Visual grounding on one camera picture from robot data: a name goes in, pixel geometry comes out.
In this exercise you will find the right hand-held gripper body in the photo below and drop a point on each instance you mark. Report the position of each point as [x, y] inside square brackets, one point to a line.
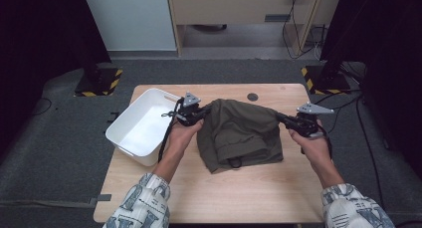
[305, 125]

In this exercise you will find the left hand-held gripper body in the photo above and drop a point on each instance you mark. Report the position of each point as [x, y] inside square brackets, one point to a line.
[187, 113]

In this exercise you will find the olive green pants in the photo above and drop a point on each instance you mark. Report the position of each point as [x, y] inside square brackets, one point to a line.
[239, 131]

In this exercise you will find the white plastic bin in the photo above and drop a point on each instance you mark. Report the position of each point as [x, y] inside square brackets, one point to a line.
[146, 128]

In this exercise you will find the person's left hand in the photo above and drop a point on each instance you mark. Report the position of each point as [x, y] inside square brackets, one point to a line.
[182, 136]

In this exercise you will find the person's right hand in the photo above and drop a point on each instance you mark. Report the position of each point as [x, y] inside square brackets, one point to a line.
[313, 148]

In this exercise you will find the black stand with striped base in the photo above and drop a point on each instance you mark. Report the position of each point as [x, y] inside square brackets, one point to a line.
[99, 83]
[326, 82]

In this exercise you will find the black floor tape marks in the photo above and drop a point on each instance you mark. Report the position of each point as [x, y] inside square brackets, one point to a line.
[115, 116]

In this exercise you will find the beige wooden desk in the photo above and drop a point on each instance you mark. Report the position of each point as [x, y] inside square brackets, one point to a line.
[232, 9]

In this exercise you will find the white cabinet panel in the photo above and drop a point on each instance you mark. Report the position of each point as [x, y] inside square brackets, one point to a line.
[132, 19]

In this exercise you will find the grey tape strip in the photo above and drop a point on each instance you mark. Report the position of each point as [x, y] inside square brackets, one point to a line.
[103, 197]

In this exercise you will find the black curtain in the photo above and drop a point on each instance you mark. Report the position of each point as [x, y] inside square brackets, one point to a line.
[388, 39]
[40, 39]

